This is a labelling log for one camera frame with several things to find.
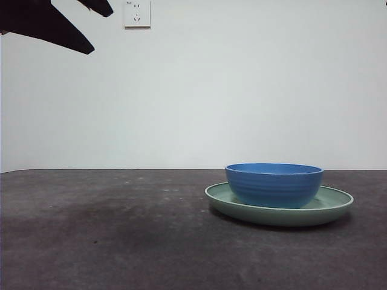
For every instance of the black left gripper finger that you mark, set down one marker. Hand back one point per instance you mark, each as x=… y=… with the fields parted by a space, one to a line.
x=36 y=21

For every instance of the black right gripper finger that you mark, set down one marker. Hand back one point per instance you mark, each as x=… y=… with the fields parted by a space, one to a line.
x=99 y=7

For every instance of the blue bowl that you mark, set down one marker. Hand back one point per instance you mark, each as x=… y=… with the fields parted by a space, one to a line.
x=273 y=187

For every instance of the green plate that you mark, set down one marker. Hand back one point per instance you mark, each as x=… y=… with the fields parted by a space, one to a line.
x=272 y=216

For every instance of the white wall power outlet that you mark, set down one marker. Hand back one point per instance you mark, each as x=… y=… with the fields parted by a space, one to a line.
x=137 y=13

